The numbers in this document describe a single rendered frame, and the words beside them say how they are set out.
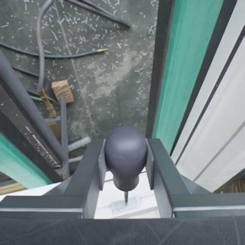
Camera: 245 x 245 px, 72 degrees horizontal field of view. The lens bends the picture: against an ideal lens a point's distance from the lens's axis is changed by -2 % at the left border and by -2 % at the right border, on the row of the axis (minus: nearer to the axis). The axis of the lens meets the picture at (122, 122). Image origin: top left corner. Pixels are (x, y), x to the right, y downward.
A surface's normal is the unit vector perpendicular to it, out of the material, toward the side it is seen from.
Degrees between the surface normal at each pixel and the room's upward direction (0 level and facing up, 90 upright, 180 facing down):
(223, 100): 90
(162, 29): 90
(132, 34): 0
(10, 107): 0
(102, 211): 90
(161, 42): 90
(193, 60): 0
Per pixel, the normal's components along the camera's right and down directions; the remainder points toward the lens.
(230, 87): -0.97, 0.19
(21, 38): 0.23, 0.76
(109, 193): -0.02, -0.62
